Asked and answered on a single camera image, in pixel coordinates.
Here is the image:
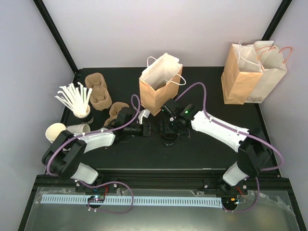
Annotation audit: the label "left black frame post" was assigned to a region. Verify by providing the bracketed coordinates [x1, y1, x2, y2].
[33, 0, 78, 74]

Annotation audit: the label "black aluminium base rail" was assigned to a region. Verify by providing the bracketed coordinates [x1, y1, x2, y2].
[74, 168, 289, 193]

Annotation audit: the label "stack of white paper cups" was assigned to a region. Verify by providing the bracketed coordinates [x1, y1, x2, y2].
[45, 123, 90, 143]

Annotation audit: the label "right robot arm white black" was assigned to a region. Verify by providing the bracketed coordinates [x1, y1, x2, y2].
[160, 99, 271, 194]

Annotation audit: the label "tall kraft paper bag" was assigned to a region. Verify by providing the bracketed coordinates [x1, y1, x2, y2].
[221, 42, 263, 105]

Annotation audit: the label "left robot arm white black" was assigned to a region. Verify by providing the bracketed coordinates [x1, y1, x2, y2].
[42, 107, 154, 192]

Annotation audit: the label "cup holding white straws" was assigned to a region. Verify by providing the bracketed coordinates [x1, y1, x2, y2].
[54, 82, 94, 124]

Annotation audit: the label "white paper bag orange handles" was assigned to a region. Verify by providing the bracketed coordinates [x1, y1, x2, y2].
[246, 40, 293, 103]

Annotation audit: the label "light blue slotted cable duct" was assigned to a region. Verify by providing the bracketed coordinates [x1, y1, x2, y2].
[40, 194, 222, 208]

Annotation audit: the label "stacked brown pulp cup carriers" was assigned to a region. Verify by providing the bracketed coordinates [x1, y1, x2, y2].
[85, 73, 112, 111]

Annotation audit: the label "kraft paper bag white handles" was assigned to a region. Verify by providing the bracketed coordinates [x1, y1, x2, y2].
[139, 53, 186, 116]

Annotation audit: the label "black printed coffee cup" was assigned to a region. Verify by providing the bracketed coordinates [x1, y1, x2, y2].
[160, 134, 178, 147]

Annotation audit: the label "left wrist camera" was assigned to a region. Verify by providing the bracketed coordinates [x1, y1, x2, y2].
[138, 109, 150, 124]

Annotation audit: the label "right black frame post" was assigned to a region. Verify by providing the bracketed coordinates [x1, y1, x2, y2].
[261, 0, 292, 40]

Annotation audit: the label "black frame post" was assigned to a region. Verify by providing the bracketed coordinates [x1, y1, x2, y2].
[261, 0, 292, 40]
[33, 0, 78, 74]

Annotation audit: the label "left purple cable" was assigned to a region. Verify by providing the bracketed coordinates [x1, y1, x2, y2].
[45, 94, 141, 214]

